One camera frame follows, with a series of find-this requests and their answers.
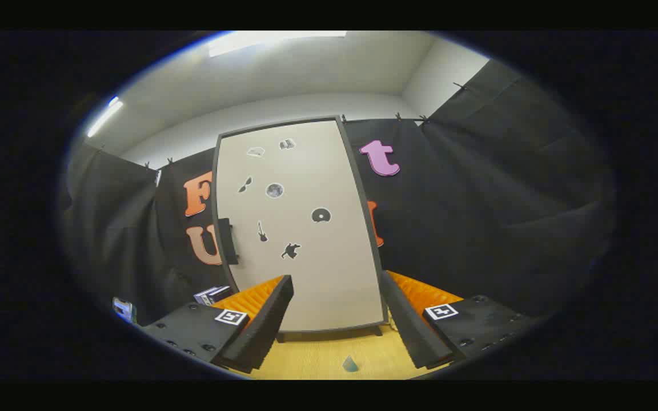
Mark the small blue and white box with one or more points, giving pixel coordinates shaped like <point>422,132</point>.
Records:
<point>212,294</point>

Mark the long ceiling tube light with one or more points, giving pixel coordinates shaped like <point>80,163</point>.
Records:
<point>104,117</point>

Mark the small blue packet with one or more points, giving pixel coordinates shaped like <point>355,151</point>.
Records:
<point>123,309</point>

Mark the small teal cone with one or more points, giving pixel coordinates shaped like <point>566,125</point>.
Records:
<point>350,364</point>

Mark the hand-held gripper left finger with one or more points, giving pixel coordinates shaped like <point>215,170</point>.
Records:
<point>263,325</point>

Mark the white cabinet with dark frame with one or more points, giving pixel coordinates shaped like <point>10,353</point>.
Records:
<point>312,274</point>

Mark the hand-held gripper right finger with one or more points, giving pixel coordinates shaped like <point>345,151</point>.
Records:
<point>406,325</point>

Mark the black backdrop cloth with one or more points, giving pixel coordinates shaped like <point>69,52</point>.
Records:
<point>477,217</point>

